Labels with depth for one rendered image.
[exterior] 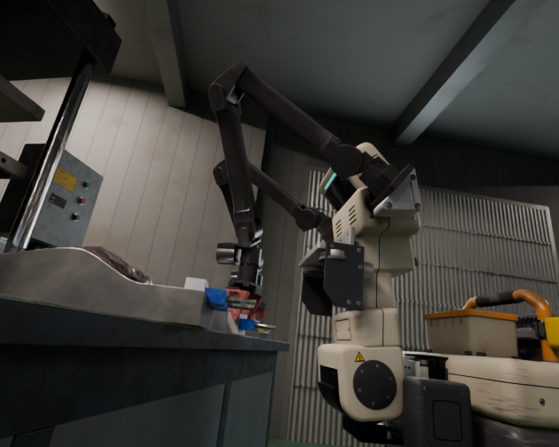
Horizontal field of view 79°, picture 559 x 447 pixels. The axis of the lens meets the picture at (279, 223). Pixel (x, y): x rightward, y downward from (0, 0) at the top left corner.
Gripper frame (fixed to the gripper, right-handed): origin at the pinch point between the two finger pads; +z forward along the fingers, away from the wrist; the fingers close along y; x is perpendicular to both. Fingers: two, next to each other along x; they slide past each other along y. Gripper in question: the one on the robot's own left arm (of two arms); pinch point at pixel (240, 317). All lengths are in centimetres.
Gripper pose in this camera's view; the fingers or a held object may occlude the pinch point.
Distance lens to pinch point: 96.1
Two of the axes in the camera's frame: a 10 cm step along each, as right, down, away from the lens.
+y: -3.1, -3.4, -8.9
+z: -1.2, 9.4, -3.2
